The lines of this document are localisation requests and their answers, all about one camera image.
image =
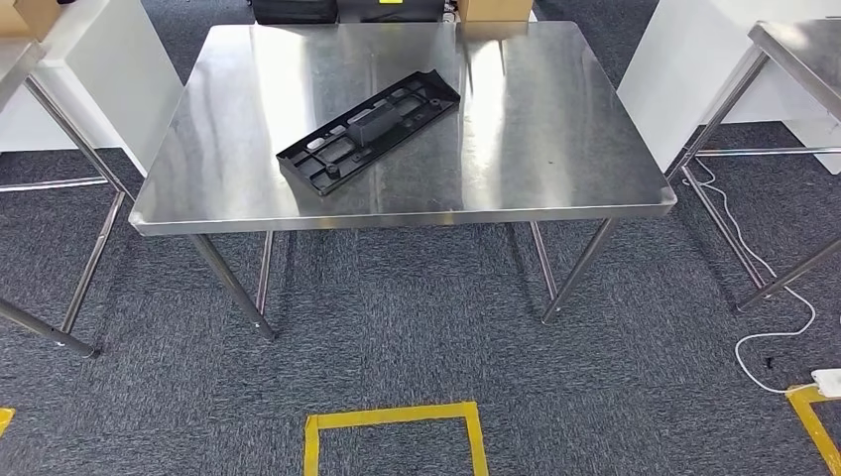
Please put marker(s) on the grey laptop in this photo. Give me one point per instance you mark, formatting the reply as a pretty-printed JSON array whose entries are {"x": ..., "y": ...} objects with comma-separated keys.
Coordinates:
[{"x": 391, "y": 10}]

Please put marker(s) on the black plastic panel part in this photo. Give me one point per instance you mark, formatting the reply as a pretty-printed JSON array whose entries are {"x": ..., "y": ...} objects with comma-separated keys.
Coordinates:
[{"x": 368, "y": 134}]

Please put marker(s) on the yellow floor tape square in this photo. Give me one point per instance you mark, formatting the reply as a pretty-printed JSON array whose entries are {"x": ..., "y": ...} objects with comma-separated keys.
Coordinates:
[{"x": 4, "y": 417}]

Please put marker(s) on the black zip case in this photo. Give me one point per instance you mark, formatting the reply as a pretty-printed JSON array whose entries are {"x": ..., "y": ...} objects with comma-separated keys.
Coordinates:
[{"x": 294, "y": 10}]

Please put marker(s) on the white box partition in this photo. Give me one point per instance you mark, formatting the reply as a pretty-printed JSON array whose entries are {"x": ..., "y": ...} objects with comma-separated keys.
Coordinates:
[
  {"x": 690, "y": 72},
  {"x": 112, "y": 72}
]

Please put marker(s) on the steel workbench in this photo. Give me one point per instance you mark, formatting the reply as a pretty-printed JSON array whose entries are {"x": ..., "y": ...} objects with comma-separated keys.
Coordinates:
[{"x": 525, "y": 131}]

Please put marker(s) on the white power adapter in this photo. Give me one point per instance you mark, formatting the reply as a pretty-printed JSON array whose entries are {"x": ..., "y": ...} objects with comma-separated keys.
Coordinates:
[{"x": 828, "y": 382}]

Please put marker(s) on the brown cardboard box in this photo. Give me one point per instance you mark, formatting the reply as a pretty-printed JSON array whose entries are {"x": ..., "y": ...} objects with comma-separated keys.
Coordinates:
[
  {"x": 494, "y": 10},
  {"x": 29, "y": 16}
]

